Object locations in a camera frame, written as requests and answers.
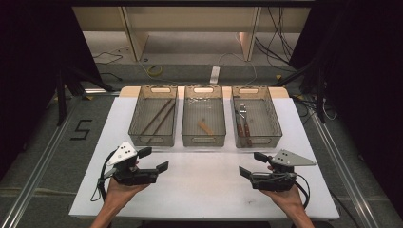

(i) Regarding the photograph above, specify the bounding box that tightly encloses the person's left hand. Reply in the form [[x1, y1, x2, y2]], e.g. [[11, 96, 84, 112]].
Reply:
[[104, 177, 150, 210]]

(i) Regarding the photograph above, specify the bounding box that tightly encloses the yellow tape roll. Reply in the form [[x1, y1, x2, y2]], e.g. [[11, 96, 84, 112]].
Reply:
[[146, 65, 163, 77]]

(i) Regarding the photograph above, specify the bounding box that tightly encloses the aluminium floor rail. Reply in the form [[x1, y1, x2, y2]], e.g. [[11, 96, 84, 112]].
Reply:
[[0, 94, 84, 228], [310, 110, 381, 228]]

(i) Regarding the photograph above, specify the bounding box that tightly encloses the black cable bundle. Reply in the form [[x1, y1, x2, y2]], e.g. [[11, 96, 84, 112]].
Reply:
[[255, 6, 297, 66]]

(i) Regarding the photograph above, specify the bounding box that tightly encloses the wooden spoon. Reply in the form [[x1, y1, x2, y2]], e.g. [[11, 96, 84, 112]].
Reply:
[[197, 118, 215, 137]]

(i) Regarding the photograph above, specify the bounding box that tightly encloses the white table cover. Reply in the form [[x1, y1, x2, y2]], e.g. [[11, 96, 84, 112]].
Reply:
[[68, 96, 340, 221]]

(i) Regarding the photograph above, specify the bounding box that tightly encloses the thin black floor cable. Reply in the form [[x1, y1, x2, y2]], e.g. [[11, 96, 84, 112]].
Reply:
[[92, 51, 124, 65]]

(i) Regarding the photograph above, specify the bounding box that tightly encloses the wooden-handled steel fork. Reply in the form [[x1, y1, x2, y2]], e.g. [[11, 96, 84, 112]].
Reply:
[[240, 103, 254, 147]]

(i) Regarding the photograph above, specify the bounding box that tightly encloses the white power cable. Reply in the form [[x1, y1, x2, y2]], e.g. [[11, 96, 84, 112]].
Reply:
[[218, 51, 259, 86]]

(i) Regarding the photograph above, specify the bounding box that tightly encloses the white power strip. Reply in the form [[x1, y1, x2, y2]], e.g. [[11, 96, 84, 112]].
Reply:
[[209, 66, 221, 86]]

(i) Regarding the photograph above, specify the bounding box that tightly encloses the person's right hand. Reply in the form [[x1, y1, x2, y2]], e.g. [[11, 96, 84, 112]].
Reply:
[[260, 184, 306, 217]]

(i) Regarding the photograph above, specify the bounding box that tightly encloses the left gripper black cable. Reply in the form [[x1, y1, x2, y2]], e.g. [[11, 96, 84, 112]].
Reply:
[[89, 151, 117, 202]]

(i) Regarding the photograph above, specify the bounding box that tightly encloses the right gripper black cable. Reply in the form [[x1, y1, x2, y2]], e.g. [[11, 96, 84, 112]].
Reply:
[[293, 174, 312, 210]]

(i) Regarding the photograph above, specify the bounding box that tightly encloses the black metal stand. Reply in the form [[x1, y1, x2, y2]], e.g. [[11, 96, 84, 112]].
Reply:
[[55, 63, 116, 126], [274, 60, 328, 124]]

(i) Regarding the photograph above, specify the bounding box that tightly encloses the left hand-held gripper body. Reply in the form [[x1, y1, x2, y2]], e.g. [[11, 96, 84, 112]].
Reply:
[[106, 142, 160, 187]]

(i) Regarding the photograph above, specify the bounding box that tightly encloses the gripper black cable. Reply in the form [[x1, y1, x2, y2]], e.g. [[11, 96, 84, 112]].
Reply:
[[89, 151, 117, 202], [293, 174, 312, 210]]

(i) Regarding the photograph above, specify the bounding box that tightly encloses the smoky clear plastic bin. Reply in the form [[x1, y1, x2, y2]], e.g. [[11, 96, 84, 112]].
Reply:
[[127, 85, 179, 147], [230, 85, 283, 149], [181, 85, 227, 147]]

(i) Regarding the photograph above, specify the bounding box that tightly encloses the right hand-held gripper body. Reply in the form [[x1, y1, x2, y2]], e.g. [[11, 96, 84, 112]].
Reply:
[[249, 149, 317, 192]]

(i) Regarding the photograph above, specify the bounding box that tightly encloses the wooden-handled steel knife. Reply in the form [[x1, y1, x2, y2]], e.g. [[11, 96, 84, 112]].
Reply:
[[234, 104, 245, 140]]

